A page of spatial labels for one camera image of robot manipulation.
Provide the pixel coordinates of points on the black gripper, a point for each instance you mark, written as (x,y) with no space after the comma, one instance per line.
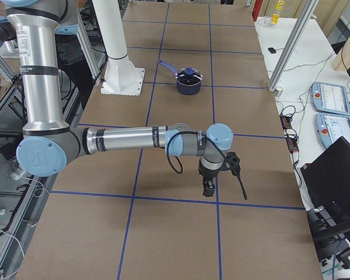
(207,175)

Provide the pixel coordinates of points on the glass pot lid blue knob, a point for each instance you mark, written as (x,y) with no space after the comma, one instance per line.
(189,73)

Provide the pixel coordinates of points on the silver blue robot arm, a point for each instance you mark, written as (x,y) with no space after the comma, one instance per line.
(49,143)

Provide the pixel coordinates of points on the second grey blue robot arm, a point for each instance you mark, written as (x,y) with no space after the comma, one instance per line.
(8,36)

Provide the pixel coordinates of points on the black orange power strip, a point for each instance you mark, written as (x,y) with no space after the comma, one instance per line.
(290,134)

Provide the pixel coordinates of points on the black monitor stand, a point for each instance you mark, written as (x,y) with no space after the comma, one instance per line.
(330,233)

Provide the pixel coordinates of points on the black laptop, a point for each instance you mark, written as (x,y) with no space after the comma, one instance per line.
(328,177)

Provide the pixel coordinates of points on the lower teach pendant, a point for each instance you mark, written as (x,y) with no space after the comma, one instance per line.
(330,127)

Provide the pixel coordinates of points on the teach pendant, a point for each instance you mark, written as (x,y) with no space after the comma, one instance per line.
(330,127)
(330,98)

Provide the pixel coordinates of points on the upper teach pendant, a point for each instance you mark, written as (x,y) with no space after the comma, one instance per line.
(330,98)

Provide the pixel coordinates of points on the small black device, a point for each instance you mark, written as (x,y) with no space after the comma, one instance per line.
(272,50)

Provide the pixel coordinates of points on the yellow bottle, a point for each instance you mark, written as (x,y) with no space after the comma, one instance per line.
(275,18)

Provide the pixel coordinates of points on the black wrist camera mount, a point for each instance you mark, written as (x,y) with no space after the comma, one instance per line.
(232,163)

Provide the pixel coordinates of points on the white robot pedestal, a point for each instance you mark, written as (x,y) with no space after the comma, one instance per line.
(121,77)

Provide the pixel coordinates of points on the aluminium frame post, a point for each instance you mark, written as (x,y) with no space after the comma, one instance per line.
(290,45)

